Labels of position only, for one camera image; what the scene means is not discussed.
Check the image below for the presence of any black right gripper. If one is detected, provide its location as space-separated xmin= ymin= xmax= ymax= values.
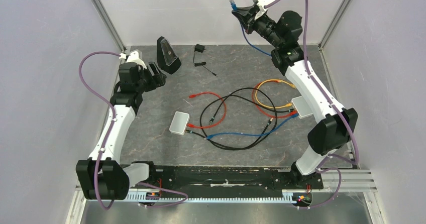
xmin=234 ymin=5 xmax=283 ymax=49

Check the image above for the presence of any yellow ethernet cable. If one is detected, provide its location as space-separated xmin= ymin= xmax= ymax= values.
xmin=254 ymin=79 xmax=297 ymax=110

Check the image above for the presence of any short red ethernet cable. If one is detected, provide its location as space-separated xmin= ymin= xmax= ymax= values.
xmin=186 ymin=91 xmax=228 ymax=130

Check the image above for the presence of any white network switch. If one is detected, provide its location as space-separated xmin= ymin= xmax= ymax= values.
xmin=169 ymin=111 xmax=190 ymax=135
xmin=291 ymin=96 xmax=313 ymax=119

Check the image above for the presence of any black power adapter with cord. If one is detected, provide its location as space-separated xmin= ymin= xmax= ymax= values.
xmin=192 ymin=44 xmax=216 ymax=78

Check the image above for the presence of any black ethernet cable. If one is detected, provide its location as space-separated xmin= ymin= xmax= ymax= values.
xmin=199 ymin=87 xmax=278 ymax=145
xmin=185 ymin=95 xmax=295 ymax=151

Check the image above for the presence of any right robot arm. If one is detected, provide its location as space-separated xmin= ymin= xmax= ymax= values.
xmin=232 ymin=6 xmax=358 ymax=188

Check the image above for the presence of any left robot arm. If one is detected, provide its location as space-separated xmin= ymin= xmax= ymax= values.
xmin=76 ymin=61 xmax=166 ymax=200

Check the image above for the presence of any black metronome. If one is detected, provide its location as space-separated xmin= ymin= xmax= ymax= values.
xmin=157 ymin=36 xmax=181 ymax=75

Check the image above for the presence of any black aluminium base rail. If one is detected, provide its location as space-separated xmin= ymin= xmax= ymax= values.
xmin=146 ymin=165 xmax=324 ymax=198

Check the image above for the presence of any white slotted cable duct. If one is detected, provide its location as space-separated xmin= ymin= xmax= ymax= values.
xmin=126 ymin=191 xmax=294 ymax=204

